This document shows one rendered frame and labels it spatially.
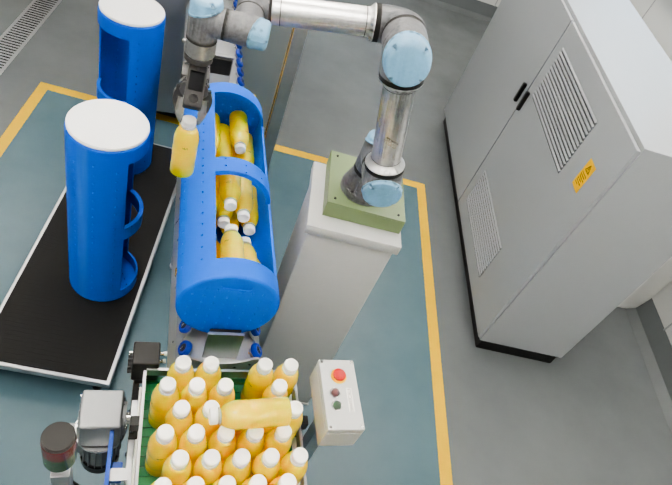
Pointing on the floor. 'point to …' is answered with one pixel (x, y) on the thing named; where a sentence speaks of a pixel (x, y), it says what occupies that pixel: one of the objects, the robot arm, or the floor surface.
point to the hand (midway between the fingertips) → (189, 121)
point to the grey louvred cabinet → (560, 164)
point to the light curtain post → (287, 76)
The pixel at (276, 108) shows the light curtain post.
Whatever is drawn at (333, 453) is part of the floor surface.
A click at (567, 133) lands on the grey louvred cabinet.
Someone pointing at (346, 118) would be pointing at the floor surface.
